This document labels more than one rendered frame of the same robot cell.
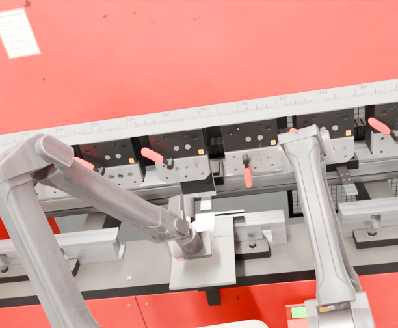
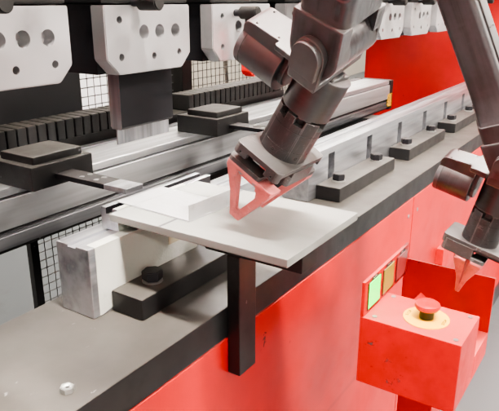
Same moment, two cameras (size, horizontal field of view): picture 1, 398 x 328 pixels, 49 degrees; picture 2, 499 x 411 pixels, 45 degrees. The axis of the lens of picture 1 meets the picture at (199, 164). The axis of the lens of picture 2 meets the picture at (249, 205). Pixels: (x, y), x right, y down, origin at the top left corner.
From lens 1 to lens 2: 1.13 m
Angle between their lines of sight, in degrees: 59
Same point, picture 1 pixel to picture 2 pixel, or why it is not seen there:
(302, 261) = not seen: hidden behind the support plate
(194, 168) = (169, 36)
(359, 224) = (320, 171)
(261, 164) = not seen: hidden behind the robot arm
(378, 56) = not seen: outside the picture
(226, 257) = (288, 204)
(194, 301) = (206, 386)
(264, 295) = (292, 315)
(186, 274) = (277, 239)
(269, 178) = (140, 167)
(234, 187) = (90, 194)
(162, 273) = (130, 342)
